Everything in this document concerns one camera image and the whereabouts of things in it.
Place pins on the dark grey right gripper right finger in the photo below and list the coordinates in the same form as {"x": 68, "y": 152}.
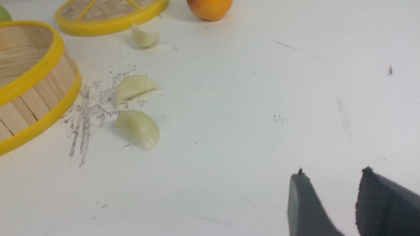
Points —
{"x": 385, "y": 208}

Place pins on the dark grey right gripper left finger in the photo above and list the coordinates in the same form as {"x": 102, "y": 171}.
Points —
{"x": 305, "y": 212}

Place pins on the pale dumpling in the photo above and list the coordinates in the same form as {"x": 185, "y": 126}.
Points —
{"x": 132, "y": 86}
{"x": 144, "y": 39}
{"x": 139, "y": 126}

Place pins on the woven bamboo steamer lid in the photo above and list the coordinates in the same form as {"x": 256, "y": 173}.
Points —
{"x": 101, "y": 17}

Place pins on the bamboo steamer tray yellow rim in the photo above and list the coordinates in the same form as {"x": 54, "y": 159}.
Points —
{"x": 40, "y": 81}

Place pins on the orange toy pear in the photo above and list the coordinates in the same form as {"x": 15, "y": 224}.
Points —
{"x": 210, "y": 10}

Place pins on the green toy watermelon ball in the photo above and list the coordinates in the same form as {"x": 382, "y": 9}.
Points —
{"x": 5, "y": 16}

